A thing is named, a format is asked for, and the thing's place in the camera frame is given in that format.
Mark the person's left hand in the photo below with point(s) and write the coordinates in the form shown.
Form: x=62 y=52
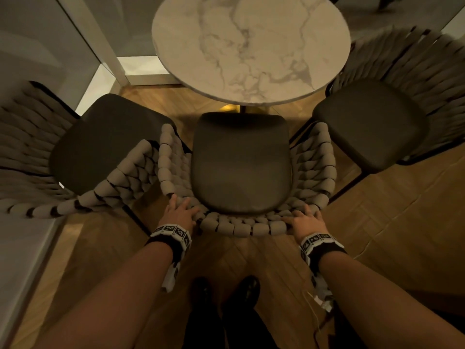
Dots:
x=177 y=217

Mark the person's right forearm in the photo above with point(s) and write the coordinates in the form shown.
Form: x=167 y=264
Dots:
x=377 y=301

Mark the person's left forearm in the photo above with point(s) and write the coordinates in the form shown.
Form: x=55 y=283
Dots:
x=120 y=290

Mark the black marker wrist band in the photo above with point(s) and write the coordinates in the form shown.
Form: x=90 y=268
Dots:
x=319 y=247
x=173 y=236

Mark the person's left fingers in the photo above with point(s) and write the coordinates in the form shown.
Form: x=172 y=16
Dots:
x=183 y=206

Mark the gold table base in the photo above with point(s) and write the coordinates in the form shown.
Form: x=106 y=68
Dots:
x=241 y=108

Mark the person's right fingers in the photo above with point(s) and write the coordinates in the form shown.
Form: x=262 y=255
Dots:
x=306 y=214

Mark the person's black shoe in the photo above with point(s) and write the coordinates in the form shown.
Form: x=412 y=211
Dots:
x=247 y=290
x=201 y=291

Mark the white door frame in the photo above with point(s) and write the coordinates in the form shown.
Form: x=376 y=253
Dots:
x=109 y=43

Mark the person's black right shoe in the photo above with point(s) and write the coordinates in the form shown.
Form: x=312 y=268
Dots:
x=247 y=290

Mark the person's black left shoe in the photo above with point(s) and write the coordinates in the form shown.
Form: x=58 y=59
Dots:
x=201 y=291

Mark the round white marble table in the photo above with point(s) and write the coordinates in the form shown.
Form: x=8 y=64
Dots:
x=250 y=43

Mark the beige woven chair dark cushion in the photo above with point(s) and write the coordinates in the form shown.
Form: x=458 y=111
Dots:
x=90 y=145
x=241 y=163
x=374 y=123

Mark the person's black trousers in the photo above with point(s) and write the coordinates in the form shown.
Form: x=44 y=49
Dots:
x=232 y=328

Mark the person's right hand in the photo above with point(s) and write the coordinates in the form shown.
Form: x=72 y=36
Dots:
x=308 y=225

